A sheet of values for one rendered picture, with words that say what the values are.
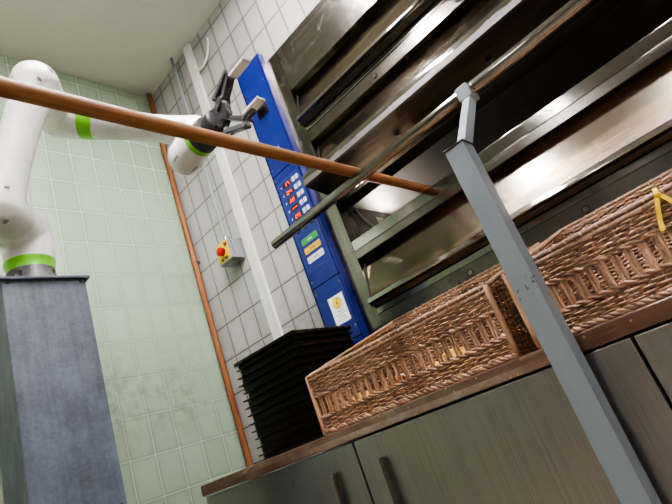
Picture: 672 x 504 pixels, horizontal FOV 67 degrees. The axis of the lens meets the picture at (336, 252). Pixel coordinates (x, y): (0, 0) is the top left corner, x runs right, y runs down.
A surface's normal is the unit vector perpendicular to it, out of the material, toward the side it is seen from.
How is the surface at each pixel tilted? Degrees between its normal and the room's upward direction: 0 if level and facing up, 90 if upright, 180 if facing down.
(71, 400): 90
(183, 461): 90
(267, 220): 90
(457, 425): 90
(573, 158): 70
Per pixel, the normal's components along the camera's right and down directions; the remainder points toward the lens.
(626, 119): -0.73, -0.33
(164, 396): 0.68, -0.47
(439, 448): -0.65, -0.04
